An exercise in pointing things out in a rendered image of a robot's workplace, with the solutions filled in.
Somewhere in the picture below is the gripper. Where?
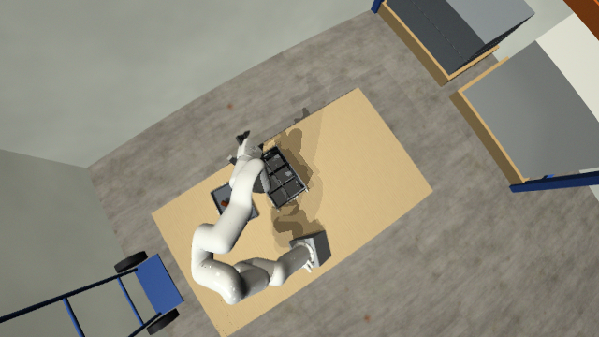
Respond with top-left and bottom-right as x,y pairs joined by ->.
236,130 -> 265,161

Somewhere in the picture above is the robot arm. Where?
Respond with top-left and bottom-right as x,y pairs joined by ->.
191,155 -> 314,305

